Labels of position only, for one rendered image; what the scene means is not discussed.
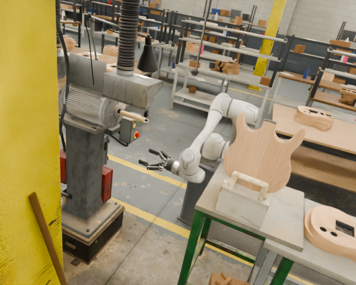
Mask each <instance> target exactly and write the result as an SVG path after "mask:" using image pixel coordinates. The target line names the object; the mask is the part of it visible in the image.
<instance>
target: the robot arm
mask: <svg viewBox="0 0 356 285"><path fill-rule="evenodd" d="M241 112H244V113H245V116H246V124H248V123H254V122H255V121H256V119H257V116H258V109H257V108H256V107H255V106H254V105H252V104H250V103H248V102H245V101H241V100H235V99H232V98H230V96H229V95H228V94H226V93H220V94H219V95H217V96H216V98H215V99H214V100H213V102H212V104H211V106H210V110H209V114H208V117H207V122H206V125H205V127H204V129H203V131H202V132H201V133H200V134H199V135H198V136H197V138H196V139H195V140H194V142H193V143H192V145H191V147H190V148H187V149H186V150H185V151H183V152H182V153H181V155H180V158H179V161H174V160H171V157H170V156H168V155H167V154H166V153H165V152H164V151H162V150H161V151H156V150H152V149H149V153H152V154H155V155H157V156H160V158H161V161H160V162H158V163H151V164H149V163H148V162H145V161H143V160H140V159H139V160H138V163H139V164H142V165H143V166H146V167H147V170H159V171H162V170H163V169H166V170H167V171H170V172H171V173H172V174H175V175H177V176H180V177H182V178H183V179H185V180H187V181H189V182H193V183H202V182H203V180H204V178H205V171H203V170H202V169H201V168H200V167H199V163H200V162H201V163H203V164H205V165H208V166H210V167H212V168H215V166H216V165H217V164H218V163H219V162H221V159H224V155H225V153H226V151H227V149H228V148H229V147H230V146H231V145H232V144H233V143H234V141H235V139H236V134H237V132H236V119H237V117H238V115H239V114H240V113H241ZM223 116H227V117H229V118H231V120H232V122H233V123H232V130H231V136H230V141H229V142H225V141H224V140H223V138H222V136H221V135H219V134H218V133H212V132H213V130H214V129H215V127H216V125H217V124H218V123H219V121H220V120H221V118H222V117H223ZM204 142H205V143H204ZM203 143H204V145H203V149H202V153H200V152H199V151H200V148H201V146H202V144H203ZM219 158H221V159H219Z"/></svg>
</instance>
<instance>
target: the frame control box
mask: <svg viewBox="0 0 356 285"><path fill-rule="evenodd" d="M131 113H132V114H135V115H138V116H142V115H140V114H137V113H134V112H131ZM133 121H134V119H132V118H129V117H126V116H123V119H122V120H121V123H120V137H119V140H118V139H117V138H116V137H114V136H113V135H109V136H111V137H112V138H113V139H115V140H116V141H117V142H119V143H120V144H122V145H123V146H125V147H127V146H128V144H130V143H132V142H133V141H135V140H136V139H137V137H136V136H135V134H136V133H139V134H140V130H141V124H139V122H140V121H138V120H136V122H135V123H133ZM134 124H136V126H135V128H133V126H134ZM105 134H108V133H106V132H105V133H104V136H105ZM121 141H123V142H125V143H127V144H126V145H125V144H123V143H122V142H121Z"/></svg>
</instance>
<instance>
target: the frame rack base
mask: <svg viewBox="0 0 356 285"><path fill-rule="evenodd" d="M259 194H260V192H257V191H254V190H251V189H248V188H246V187H244V186H241V185H239V184H238V183H236V184H235V187H234V189H229V188H228V185H227V183H225V182H224V183H223V185H222V186H221V189H220V192H219V196H218V200H217V202H216V206H215V211H218V212H220V213H222V214H224V215H227V216H229V217H231V218H233V219H235V220H238V221H240V222H242V223H244V224H246V225H249V226H251V227H254V228H256V229H257V230H260V228H261V225H262V223H263V220H264V218H265V216H266V213H267V210H268V208H269V205H270V202H271V199H272V196H273V193H269V194H268V196H267V199H266V200H265V201H263V202H261V201H259V200H258V196H259Z"/></svg>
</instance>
